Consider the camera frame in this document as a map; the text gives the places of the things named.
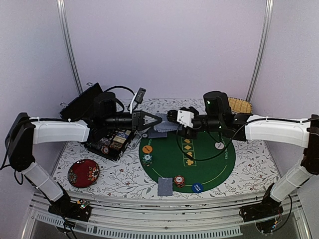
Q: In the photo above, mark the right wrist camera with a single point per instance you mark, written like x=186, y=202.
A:
x=185, y=118

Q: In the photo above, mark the yellow playing card box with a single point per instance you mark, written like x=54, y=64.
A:
x=119, y=139

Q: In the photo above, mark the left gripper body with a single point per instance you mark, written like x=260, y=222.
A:
x=136, y=126

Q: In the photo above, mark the dealt cards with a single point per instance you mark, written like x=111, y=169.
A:
x=155, y=134

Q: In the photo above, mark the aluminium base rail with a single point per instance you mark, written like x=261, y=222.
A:
x=129, y=218

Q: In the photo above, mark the metal frame post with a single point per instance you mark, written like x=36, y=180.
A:
x=261, y=49
x=68, y=44

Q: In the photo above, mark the green round poker mat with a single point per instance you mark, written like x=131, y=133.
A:
x=197, y=160

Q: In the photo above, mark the red five chip stack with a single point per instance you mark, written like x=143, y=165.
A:
x=105, y=150

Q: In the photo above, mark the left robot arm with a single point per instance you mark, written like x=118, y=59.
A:
x=26, y=132

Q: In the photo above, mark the left metal frame post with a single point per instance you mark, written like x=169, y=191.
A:
x=68, y=44

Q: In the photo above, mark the dealt cards front edge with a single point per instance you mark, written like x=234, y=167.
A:
x=165, y=186

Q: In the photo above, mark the woven bamboo tray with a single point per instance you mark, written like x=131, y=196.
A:
x=240, y=106

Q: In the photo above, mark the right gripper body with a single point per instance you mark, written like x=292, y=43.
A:
x=188, y=134

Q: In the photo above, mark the orange big blind button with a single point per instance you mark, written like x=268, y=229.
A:
x=147, y=149

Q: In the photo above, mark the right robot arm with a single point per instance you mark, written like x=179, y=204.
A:
x=243, y=126

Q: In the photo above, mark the black poker chip case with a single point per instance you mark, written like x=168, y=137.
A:
x=104, y=115

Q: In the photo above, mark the green chip stack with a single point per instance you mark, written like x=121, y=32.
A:
x=147, y=160

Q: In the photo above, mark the white dealer button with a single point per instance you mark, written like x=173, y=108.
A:
x=219, y=145

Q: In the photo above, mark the grey playing card deck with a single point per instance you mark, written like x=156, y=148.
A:
x=165, y=125

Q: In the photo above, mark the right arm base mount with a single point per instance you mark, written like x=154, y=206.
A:
x=266, y=208

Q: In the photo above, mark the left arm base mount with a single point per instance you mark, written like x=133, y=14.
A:
x=79, y=210

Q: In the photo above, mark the red floral plate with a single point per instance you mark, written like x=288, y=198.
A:
x=83, y=173

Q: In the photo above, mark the blue small blind button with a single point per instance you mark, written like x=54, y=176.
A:
x=197, y=188

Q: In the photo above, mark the right metal frame post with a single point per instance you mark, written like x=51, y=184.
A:
x=261, y=49

